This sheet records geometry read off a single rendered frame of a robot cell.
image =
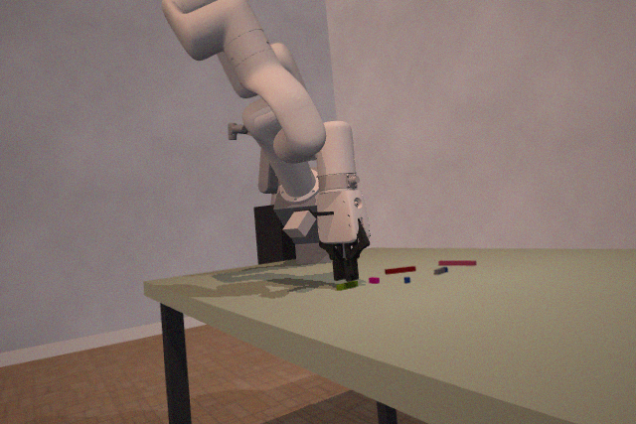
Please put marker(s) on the pink rod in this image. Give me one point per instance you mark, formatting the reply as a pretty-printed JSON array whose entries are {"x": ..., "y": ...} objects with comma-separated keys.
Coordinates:
[{"x": 461, "y": 263}]

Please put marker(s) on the lime green rod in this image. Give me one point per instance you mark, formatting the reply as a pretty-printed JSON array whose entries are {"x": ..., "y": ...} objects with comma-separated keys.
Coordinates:
[{"x": 347, "y": 285}]

